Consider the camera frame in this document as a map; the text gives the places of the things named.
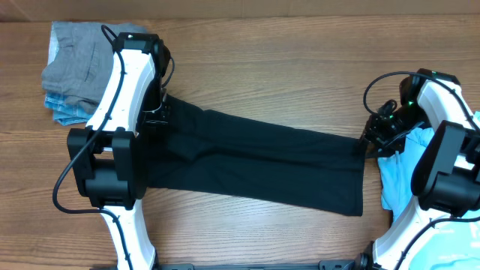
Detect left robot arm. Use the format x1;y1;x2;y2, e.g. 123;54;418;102
57;25;175;269

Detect light blue t-shirt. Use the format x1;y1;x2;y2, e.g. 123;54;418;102
377;127;479;270

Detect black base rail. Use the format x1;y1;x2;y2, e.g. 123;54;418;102
158;259;356;270

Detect black t-shirt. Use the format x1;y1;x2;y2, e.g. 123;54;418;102
145;97;365;216

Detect folded grey shorts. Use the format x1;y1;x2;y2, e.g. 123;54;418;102
41;21;113;114

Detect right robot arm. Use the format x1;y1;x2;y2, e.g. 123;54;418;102
346;68;479;269

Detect folded blue jeans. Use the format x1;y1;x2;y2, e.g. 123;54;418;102
43;92;92;126

